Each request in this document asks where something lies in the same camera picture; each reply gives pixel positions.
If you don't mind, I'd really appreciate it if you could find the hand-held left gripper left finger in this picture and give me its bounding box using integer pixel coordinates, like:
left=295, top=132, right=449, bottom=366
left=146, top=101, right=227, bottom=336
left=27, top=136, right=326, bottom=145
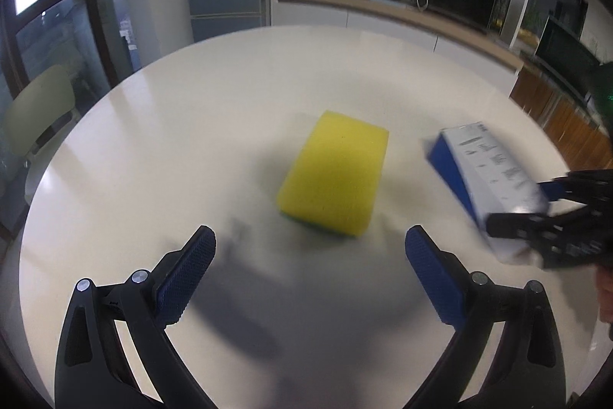
left=55, top=224, right=216, bottom=409

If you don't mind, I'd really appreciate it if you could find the white and blue box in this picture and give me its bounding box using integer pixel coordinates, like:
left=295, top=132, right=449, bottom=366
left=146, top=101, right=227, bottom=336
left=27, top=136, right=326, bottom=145
left=423, top=120, right=549, bottom=266

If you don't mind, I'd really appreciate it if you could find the person's right hand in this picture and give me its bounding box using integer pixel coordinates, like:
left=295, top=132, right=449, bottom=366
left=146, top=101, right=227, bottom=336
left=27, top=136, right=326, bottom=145
left=596, top=266, right=613, bottom=324

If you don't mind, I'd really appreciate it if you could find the yellow sponge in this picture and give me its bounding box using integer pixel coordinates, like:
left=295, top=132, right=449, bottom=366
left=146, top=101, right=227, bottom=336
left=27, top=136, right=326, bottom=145
left=276, top=109, right=390, bottom=240

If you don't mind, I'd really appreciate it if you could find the green plastic chair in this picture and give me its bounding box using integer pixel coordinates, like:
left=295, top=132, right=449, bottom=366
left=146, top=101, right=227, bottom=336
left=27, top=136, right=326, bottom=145
left=0, top=64, right=80, bottom=242

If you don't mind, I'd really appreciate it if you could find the kitchen counter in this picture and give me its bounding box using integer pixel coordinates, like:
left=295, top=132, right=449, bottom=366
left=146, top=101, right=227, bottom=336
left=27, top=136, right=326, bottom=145
left=270, top=0, right=526, bottom=103

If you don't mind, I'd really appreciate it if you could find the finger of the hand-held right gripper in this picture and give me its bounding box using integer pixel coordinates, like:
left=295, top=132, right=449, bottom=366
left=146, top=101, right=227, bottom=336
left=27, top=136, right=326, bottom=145
left=486, top=210, right=568, bottom=247
left=536, top=170, right=613, bottom=204

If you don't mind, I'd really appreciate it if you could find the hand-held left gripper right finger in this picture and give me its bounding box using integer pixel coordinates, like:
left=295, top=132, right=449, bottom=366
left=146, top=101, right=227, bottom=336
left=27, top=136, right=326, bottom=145
left=405, top=224, right=569, bottom=409

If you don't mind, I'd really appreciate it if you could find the wooden sideboard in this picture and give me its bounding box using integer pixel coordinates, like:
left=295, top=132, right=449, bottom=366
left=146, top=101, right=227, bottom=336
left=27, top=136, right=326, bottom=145
left=510, top=64, right=613, bottom=173

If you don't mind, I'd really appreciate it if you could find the white microwave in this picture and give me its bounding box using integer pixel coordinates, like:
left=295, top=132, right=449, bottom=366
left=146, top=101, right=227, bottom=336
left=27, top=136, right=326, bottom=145
left=534, top=16, right=605, bottom=99

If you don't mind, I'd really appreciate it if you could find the black window frame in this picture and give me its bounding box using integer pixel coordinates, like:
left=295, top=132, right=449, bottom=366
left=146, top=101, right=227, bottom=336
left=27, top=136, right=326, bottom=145
left=0, top=0, right=145, bottom=247

